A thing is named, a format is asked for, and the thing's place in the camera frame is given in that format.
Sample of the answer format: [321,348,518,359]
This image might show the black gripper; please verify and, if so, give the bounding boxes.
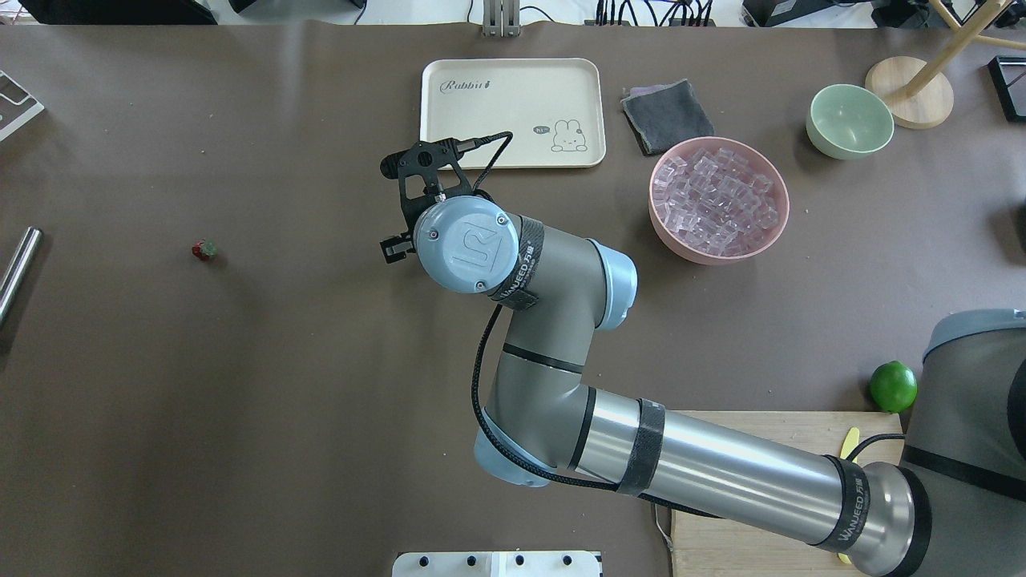
[380,138,474,264]

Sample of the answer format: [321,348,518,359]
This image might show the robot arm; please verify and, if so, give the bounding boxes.
[380,136,1025,576]

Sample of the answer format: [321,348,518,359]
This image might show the pink bowl of ice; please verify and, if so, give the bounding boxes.
[646,136,790,265]

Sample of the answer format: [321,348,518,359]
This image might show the wooden cup stand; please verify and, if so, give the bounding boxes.
[865,1,1025,129]

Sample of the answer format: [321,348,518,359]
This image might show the cream rabbit tray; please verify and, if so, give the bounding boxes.
[420,57,606,168]

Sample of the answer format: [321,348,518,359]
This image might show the red strawberry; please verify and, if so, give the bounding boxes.
[191,240,220,262]

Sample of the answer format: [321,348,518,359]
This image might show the grey folded cloth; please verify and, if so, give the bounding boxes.
[620,78,716,156]

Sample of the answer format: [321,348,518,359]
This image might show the steel muddler black tip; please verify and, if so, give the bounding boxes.
[1,226,44,326]

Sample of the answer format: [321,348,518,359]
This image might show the mint green bowl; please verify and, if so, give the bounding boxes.
[805,84,895,160]

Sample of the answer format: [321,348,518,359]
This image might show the wooden cutting board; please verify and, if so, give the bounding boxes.
[669,410,903,576]

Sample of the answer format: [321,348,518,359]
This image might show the yellow plastic knife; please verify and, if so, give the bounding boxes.
[837,427,861,566]

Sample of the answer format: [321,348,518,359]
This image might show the green lime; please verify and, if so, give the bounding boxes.
[869,361,919,414]

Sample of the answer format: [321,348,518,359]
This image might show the black framed tray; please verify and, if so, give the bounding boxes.
[987,55,1025,123]

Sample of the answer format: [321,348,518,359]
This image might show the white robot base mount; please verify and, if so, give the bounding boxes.
[391,549,604,576]

